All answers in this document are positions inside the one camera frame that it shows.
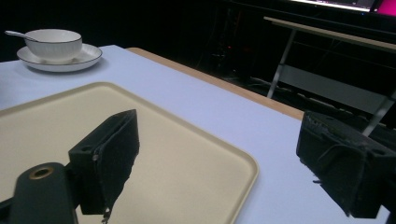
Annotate white saucer plate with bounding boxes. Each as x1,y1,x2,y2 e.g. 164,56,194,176
16,43,104,73

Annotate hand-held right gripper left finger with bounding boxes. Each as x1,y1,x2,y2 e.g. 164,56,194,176
68,108,141,224

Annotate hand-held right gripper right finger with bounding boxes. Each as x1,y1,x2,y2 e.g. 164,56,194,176
295,110,396,219

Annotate beige plastic tray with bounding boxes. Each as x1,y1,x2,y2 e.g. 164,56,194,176
0,81,260,224

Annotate metal-legged side table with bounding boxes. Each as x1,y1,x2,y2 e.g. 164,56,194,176
263,16,396,137

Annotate white spoon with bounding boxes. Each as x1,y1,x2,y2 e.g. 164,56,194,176
4,30,40,43

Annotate monitor screen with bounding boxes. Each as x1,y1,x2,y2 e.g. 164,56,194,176
289,0,396,17

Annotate white ribbed bowl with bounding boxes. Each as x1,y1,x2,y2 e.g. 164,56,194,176
23,28,83,62

